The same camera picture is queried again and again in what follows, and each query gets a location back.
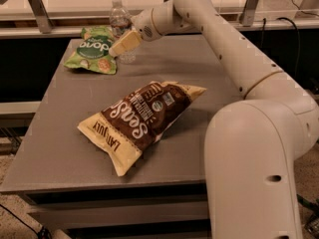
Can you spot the left metal bracket post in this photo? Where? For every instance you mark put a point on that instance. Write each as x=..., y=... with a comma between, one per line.
x=42, y=19

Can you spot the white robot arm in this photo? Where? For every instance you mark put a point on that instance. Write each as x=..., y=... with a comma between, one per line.
x=251, y=145

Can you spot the right metal bracket post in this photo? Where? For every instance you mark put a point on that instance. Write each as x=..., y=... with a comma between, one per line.
x=246, y=19

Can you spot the grey table with drawers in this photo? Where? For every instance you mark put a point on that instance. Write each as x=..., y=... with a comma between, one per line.
x=70, y=183

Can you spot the clear plastic water bottle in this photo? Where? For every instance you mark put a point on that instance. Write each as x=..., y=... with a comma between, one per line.
x=120, y=21

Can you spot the brown and cream chip bag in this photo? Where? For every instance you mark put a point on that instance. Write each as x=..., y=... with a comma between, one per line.
x=128, y=127

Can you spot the green rice chip bag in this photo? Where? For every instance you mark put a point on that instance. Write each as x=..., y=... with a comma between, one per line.
x=93, y=52

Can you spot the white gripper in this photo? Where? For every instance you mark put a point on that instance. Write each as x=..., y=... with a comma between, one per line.
x=143, y=25

